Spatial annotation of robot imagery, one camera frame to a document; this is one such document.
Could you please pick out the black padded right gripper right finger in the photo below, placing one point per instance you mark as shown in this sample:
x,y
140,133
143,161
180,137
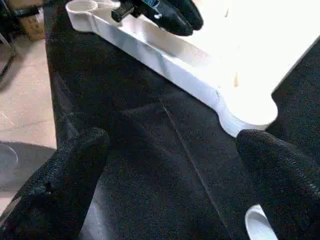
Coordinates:
x,y
285,190

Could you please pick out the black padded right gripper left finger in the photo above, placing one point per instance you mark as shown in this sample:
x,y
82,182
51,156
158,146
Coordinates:
x,y
55,195

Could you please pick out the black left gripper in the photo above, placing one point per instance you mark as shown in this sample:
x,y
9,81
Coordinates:
x,y
132,9

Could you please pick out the white plastic table leg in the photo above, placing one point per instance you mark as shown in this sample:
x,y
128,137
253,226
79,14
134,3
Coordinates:
x,y
257,225

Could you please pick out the white plastic table top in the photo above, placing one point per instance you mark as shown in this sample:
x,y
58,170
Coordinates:
x,y
240,60

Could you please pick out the black work mat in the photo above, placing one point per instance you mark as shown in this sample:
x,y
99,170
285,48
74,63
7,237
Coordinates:
x,y
150,165

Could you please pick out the brown cardboard box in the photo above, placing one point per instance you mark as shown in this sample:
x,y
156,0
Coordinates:
x,y
32,25

